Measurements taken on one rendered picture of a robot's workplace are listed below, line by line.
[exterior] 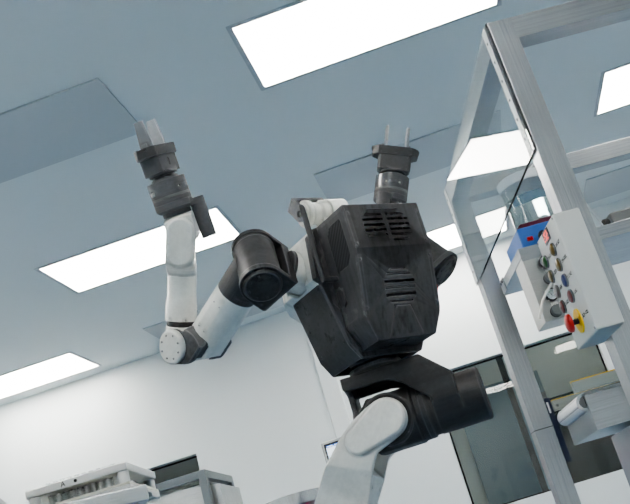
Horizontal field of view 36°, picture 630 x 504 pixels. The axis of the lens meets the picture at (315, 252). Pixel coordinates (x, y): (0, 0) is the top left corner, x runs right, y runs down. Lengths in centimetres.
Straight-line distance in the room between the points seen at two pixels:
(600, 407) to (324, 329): 102
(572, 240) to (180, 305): 86
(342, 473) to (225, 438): 623
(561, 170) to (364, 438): 75
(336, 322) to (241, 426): 622
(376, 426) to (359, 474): 10
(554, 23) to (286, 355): 608
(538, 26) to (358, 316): 86
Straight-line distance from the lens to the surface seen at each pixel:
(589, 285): 205
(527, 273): 285
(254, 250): 203
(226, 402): 829
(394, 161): 255
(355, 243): 198
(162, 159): 219
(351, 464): 203
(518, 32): 241
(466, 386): 203
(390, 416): 201
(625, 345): 215
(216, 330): 212
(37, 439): 888
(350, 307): 200
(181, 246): 217
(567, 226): 208
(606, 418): 282
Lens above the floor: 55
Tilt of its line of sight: 19 degrees up
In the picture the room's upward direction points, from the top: 17 degrees counter-clockwise
